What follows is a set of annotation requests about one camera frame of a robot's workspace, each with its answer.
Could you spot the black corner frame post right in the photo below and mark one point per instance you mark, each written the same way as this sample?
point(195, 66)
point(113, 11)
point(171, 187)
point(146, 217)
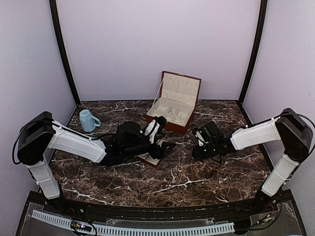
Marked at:
point(254, 53)

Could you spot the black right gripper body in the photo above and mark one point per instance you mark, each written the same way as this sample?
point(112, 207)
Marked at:
point(211, 151)

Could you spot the black corner frame post left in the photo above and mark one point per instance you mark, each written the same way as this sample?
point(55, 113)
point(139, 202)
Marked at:
point(62, 51)

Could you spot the light blue ceramic mug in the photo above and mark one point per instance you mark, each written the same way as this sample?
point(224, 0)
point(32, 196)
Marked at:
point(88, 121)

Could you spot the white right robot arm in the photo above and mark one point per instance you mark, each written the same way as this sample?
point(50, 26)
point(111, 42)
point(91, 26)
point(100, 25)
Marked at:
point(295, 132)

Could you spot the black corner frame post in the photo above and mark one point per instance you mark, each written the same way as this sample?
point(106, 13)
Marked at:
point(62, 51)
point(254, 53)

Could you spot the red open jewelry box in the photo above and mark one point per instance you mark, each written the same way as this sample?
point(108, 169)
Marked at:
point(176, 101)

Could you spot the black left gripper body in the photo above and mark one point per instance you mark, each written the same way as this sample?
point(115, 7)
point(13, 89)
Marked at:
point(136, 150)

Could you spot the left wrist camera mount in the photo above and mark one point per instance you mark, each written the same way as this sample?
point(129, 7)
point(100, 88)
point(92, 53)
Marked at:
point(155, 126)

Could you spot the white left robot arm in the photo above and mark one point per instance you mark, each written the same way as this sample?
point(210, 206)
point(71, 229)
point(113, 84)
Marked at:
point(108, 150)

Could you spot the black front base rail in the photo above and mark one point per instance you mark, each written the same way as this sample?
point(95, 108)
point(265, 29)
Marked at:
point(227, 211)

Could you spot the white slotted cable duct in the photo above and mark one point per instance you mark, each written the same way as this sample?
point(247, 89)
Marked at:
point(133, 228)

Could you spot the red jewelry tray insert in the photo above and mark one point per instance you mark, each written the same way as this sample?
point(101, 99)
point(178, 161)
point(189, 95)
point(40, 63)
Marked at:
point(150, 159)

